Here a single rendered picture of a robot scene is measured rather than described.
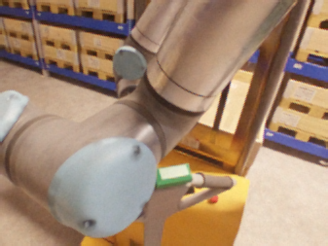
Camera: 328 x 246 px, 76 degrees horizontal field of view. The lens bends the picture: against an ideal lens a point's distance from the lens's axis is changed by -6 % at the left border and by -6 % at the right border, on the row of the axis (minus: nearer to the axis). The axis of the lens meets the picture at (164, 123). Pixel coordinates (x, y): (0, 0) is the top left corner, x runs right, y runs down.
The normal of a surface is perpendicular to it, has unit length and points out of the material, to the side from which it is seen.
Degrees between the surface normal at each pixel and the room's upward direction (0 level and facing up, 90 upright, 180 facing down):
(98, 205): 81
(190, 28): 84
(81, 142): 12
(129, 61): 94
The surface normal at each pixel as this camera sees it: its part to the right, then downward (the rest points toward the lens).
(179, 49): -0.70, 0.26
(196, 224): -0.36, 0.14
